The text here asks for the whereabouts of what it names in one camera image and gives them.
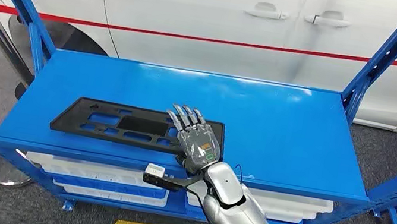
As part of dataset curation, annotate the white car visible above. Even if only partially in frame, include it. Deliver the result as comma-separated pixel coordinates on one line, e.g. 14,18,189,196
0,0,397,159

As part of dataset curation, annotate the blue metal shelf rack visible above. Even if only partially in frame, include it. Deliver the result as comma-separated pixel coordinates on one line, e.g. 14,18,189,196
0,0,397,224

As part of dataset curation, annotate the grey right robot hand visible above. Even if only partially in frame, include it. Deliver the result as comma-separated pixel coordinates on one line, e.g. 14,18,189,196
157,103,228,179

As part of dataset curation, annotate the red barrier belt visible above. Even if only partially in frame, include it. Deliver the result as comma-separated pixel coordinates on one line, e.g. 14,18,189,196
0,0,397,76

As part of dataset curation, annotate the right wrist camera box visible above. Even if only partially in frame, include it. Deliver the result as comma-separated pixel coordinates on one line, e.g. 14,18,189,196
141,162,206,197

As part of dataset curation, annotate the black plastic panel part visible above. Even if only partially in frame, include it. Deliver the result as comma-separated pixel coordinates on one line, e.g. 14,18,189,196
48,92,228,162

